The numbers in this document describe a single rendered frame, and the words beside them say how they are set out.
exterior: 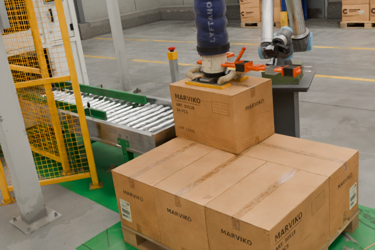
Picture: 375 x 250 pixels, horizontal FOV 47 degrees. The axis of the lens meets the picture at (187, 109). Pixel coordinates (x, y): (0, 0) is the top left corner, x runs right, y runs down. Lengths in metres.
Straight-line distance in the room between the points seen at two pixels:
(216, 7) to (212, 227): 1.36
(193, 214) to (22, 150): 1.50
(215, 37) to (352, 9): 7.50
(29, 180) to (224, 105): 1.59
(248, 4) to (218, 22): 8.57
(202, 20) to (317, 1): 9.13
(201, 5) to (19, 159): 1.70
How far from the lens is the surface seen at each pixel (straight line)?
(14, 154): 3.37
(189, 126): 3.07
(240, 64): 2.79
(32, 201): 3.55
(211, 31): 2.86
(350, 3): 10.19
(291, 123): 3.67
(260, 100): 2.91
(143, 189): 2.66
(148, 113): 3.85
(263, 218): 2.18
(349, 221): 2.96
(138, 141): 3.31
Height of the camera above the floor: 1.74
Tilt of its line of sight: 18 degrees down
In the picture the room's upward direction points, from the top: 7 degrees counter-clockwise
